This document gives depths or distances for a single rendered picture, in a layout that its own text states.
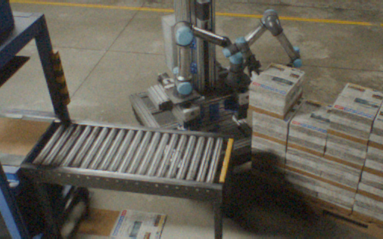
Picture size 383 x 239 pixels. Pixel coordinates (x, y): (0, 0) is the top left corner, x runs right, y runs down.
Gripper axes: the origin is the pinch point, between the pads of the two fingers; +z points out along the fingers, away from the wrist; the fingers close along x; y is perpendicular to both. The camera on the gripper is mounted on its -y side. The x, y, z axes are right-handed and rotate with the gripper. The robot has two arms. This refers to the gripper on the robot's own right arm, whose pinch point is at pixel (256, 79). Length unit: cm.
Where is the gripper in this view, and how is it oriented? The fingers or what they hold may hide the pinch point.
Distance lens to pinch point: 348.0
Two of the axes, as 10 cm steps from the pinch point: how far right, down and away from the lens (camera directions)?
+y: 7.7, -1.6, -6.1
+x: 4.6, -5.2, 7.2
